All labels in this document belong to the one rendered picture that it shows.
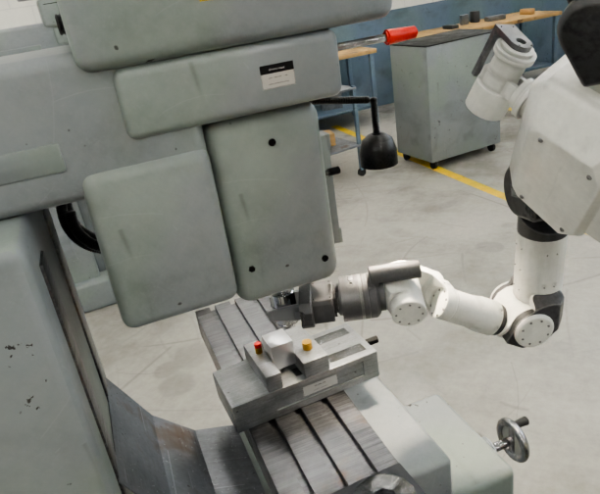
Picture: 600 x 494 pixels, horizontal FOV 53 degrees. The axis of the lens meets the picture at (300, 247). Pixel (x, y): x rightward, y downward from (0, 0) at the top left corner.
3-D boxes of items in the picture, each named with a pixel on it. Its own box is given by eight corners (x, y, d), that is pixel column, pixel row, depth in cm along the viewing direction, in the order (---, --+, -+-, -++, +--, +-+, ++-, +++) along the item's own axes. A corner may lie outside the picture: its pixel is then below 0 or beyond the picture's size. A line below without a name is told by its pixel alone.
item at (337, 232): (334, 234, 117) (321, 129, 108) (343, 241, 113) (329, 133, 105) (316, 240, 116) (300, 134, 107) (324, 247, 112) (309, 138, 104)
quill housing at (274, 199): (303, 239, 124) (278, 83, 111) (344, 278, 106) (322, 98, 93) (214, 266, 119) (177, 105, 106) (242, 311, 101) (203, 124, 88)
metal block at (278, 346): (286, 350, 138) (281, 327, 136) (296, 363, 133) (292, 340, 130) (265, 358, 136) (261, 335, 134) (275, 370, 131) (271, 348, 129)
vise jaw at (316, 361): (302, 337, 144) (300, 323, 143) (330, 369, 132) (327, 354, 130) (279, 346, 143) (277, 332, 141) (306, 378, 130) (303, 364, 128)
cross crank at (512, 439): (511, 437, 163) (511, 403, 159) (541, 466, 153) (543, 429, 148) (462, 458, 159) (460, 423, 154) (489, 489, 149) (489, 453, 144)
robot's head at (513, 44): (521, 102, 93) (495, 73, 97) (549, 53, 87) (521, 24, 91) (488, 103, 91) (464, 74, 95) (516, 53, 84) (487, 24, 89)
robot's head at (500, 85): (523, 123, 96) (481, 91, 99) (556, 68, 88) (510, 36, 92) (499, 133, 92) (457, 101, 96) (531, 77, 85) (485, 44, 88)
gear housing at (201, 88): (292, 79, 114) (284, 24, 110) (346, 95, 93) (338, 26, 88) (115, 117, 105) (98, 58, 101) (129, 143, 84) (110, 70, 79)
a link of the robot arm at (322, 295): (297, 269, 120) (356, 261, 119) (304, 310, 124) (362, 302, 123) (296, 300, 108) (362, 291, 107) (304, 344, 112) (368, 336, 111)
